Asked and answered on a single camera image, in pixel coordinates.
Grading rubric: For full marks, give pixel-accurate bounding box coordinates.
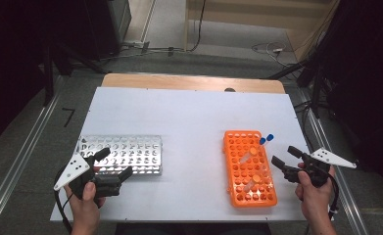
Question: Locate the person's left hand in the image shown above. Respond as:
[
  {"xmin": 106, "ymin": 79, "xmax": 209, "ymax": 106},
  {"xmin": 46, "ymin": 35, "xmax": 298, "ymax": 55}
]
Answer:
[{"xmin": 64, "ymin": 181, "xmax": 107, "ymax": 223}]

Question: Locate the floor power strip with cables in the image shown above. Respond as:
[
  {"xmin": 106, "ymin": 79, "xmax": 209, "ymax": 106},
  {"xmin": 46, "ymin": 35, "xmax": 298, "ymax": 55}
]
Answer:
[{"xmin": 100, "ymin": 39, "xmax": 185, "ymax": 63}]

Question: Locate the black hanging cable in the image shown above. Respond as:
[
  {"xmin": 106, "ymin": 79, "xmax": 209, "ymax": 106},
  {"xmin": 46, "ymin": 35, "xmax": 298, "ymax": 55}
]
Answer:
[{"xmin": 188, "ymin": 0, "xmax": 208, "ymax": 53}]

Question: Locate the wooden shelf unit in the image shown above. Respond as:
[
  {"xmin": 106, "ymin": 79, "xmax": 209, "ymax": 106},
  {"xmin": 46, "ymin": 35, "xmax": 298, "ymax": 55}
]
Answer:
[{"xmin": 184, "ymin": 0, "xmax": 341, "ymax": 63}]

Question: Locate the black curtain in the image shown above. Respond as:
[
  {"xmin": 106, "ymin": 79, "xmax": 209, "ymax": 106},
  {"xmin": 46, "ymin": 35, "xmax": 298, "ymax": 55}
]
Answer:
[
  {"xmin": 0, "ymin": 0, "xmax": 94, "ymax": 153},
  {"xmin": 311, "ymin": 0, "xmax": 383, "ymax": 200}
]

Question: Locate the hand-held gripper cable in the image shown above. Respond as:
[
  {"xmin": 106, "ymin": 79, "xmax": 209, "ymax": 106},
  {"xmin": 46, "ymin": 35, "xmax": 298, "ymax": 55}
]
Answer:
[
  {"xmin": 53, "ymin": 164, "xmax": 74, "ymax": 235},
  {"xmin": 325, "ymin": 174, "xmax": 341, "ymax": 221}
]

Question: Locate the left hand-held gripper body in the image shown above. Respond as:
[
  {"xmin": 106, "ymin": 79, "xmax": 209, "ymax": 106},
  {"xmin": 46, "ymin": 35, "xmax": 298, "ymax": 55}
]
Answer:
[{"xmin": 53, "ymin": 153, "xmax": 121, "ymax": 201}]

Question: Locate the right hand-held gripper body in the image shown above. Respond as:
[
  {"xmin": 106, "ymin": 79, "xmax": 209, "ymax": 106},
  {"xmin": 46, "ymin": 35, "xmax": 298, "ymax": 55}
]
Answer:
[{"xmin": 282, "ymin": 147, "xmax": 358, "ymax": 189}]

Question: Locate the right hand-held gripper cable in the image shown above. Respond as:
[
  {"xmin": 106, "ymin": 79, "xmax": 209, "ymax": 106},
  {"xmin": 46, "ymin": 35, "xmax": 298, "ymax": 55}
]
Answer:
[{"xmin": 325, "ymin": 174, "xmax": 341, "ymax": 221}]

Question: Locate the person's right hand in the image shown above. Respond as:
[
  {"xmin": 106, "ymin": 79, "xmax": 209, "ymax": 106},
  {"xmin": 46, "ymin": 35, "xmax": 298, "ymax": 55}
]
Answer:
[{"xmin": 295, "ymin": 162, "xmax": 337, "ymax": 220}]

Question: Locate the wooden table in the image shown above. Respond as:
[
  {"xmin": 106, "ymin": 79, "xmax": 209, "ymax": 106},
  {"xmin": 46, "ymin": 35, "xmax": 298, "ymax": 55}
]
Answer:
[{"xmin": 101, "ymin": 72, "xmax": 286, "ymax": 95}]

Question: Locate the left hand-held gripper cable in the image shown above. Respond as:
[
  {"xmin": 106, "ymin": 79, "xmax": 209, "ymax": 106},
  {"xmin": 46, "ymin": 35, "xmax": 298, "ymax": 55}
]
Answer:
[{"xmin": 53, "ymin": 164, "xmax": 74, "ymax": 235}]

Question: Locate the metal test tube rack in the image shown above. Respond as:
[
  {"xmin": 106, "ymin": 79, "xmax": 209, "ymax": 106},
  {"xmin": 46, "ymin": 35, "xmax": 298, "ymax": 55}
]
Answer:
[{"xmin": 75, "ymin": 134, "xmax": 164, "ymax": 176}]

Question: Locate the white table board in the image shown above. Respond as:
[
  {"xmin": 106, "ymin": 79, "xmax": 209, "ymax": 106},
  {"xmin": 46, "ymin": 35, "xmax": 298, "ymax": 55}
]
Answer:
[{"xmin": 50, "ymin": 86, "xmax": 334, "ymax": 223}]

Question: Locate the orange test tube rack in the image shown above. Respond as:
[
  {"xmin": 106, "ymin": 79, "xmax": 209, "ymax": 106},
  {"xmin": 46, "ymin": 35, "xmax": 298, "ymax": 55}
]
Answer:
[{"xmin": 222, "ymin": 130, "xmax": 278, "ymax": 209}]

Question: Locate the white floor cable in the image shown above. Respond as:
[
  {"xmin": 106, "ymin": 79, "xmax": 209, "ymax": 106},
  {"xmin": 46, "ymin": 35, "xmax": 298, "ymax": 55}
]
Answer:
[{"xmin": 251, "ymin": 41, "xmax": 300, "ymax": 68}]

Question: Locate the black cabinet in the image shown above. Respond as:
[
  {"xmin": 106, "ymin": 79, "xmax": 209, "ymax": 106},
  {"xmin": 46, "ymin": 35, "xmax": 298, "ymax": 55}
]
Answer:
[{"xmin": 84, "ymin": 0, "xmax": 132, "ymax": 61}]

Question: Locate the person's dark clothing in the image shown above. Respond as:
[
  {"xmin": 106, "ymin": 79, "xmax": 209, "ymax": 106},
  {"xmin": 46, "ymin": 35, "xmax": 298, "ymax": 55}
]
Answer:
[{"xmin": 115, "ymin": 222, "xmax": 272, "ymax": 235}]

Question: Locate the metal floor rail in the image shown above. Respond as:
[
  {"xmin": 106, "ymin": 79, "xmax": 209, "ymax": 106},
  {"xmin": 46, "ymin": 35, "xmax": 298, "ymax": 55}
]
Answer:
[
  {"xmin": 296, "ymin": 90, "xmax": 370, "ymax": 235},
  {"xmin": 0, "ymin": 75, "xmax": 66, "ymax": 235}
]

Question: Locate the black metal stand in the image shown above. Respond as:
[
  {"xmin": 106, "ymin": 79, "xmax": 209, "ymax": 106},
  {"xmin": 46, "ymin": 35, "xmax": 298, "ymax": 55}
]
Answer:
[
  {"xmin": 41, "ymin": 41, "xmax": 110, "ymax": 108},
  {"xmin": 266, "ymin": 53, "xmax": 331, "ymax": 119}
]

